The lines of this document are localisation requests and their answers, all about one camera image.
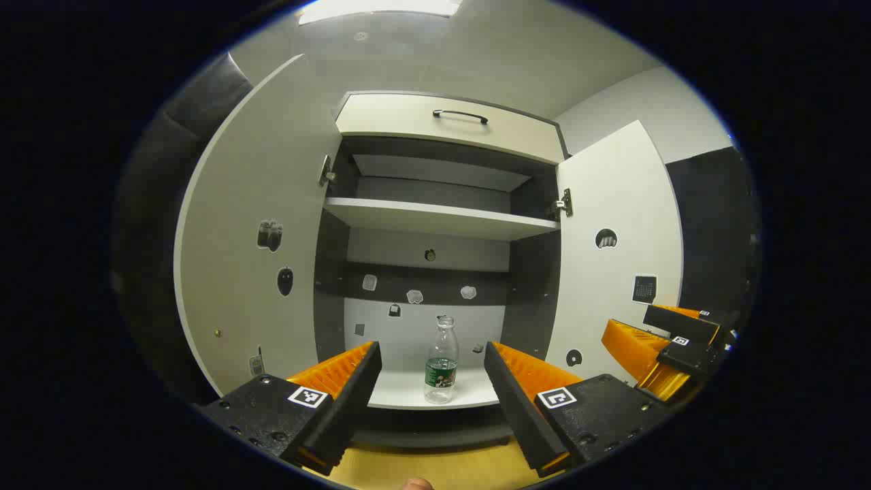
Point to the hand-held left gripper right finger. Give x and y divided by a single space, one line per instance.
520 415

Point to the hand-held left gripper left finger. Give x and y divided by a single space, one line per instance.
347 408

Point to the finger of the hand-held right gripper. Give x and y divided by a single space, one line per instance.
687 357
680 323

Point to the clear plastic bottle green label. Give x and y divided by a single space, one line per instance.
441 381

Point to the white and grey cabinet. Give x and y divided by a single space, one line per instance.
531 286

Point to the white cabinet door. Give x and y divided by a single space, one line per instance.
258 170
612 190

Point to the metal right door hinge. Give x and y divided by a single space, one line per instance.
565 203

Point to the metal door hinge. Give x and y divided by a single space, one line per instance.
326 171
565 203

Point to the white cabinet shelf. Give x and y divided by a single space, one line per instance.
435 216

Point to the metal left door hinge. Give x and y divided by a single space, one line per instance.
326 171

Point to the white cabinet drawer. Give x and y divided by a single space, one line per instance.
408 119

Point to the black backdrop cloth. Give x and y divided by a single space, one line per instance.
156 204
714 224

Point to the ceiling light panel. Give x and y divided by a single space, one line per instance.
381 8

